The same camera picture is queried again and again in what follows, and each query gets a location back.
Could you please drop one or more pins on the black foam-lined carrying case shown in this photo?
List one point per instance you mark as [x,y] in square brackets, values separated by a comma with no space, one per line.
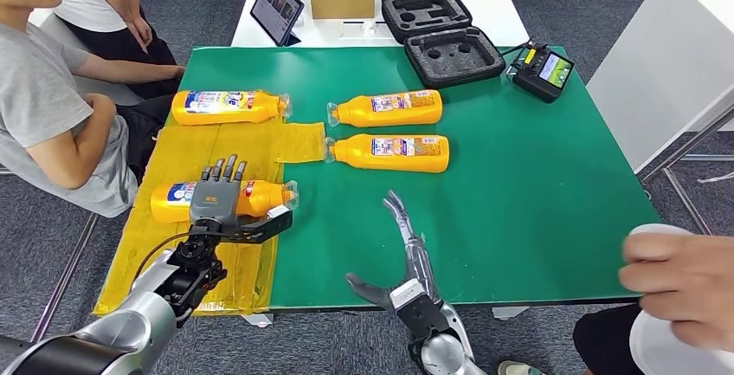
[453,58]

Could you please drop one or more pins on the small white plastic holder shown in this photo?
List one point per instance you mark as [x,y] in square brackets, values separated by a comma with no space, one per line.
[368,29]

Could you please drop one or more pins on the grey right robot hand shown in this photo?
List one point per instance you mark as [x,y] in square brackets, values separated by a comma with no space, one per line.
[421,263]

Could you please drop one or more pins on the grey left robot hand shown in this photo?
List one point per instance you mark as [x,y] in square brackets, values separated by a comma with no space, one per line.
[215,200]

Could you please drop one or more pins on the orange detergent bottle clear cap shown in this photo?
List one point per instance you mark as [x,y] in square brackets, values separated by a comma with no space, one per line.
[269,109]
[355,112]
[264,200]
[355,154]

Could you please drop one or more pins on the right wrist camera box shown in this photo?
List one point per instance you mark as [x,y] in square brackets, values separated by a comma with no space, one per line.
[418,315]

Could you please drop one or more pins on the yellow plastic sheet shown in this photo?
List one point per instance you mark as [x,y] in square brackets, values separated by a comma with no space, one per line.
[172,154]

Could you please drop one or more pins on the person's hand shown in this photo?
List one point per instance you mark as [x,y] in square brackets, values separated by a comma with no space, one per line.
[682,286]

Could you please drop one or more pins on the black tablet with stand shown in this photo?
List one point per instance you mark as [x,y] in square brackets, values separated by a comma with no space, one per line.
[276,8]

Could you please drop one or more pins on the black remote controller with screen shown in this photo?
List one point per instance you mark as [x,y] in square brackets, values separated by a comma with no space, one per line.
[538,76]

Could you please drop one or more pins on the white tape piece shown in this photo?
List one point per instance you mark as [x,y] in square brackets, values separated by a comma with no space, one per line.
[509,313]
[259,321]

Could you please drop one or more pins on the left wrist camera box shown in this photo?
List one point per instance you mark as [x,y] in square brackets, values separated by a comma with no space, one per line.
[264,229]

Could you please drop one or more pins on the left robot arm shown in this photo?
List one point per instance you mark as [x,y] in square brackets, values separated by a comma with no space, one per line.
[137,315]

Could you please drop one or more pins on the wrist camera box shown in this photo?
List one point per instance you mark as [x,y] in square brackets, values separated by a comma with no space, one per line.
[264,229]
[418,315]

